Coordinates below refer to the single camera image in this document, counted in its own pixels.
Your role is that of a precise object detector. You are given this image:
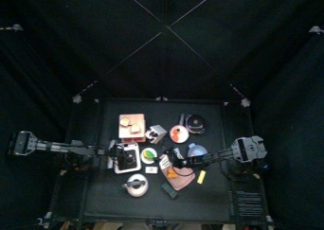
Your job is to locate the pinkish white kettle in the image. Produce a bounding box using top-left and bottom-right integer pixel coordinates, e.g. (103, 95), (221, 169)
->
(122, 173), (150, 198)

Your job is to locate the white tray with black inside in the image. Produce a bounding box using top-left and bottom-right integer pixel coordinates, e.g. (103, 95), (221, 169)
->
(112, 141), (144, 175)

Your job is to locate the white printed card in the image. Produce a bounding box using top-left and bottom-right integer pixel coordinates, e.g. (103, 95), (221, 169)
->
(158, 156), (173, 170)

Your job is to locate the orange toy carrot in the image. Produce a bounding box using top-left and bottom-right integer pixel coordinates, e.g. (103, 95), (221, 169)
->
(165, 168), (180, 180)

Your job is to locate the blue dome lid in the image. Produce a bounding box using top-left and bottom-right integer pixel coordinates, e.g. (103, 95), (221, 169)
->
(186, 142), (209, 158)

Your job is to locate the white small plate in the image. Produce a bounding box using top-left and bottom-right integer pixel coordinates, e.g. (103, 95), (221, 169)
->
(140, 147), (160, 165)

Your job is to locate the yellow flat bar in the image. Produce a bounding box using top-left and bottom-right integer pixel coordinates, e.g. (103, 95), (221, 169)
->
(197, 169), (208, 185)

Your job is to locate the orange and white toy pan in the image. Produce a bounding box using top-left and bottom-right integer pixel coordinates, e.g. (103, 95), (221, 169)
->
(169, 114), (192, 145)

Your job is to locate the grey toy toaster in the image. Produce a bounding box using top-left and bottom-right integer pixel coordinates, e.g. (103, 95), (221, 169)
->
(145, 124), (169, 145)

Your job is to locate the dark green sponge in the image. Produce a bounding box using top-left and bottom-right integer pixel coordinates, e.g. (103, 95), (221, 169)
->
(161, 182), (180, 199)

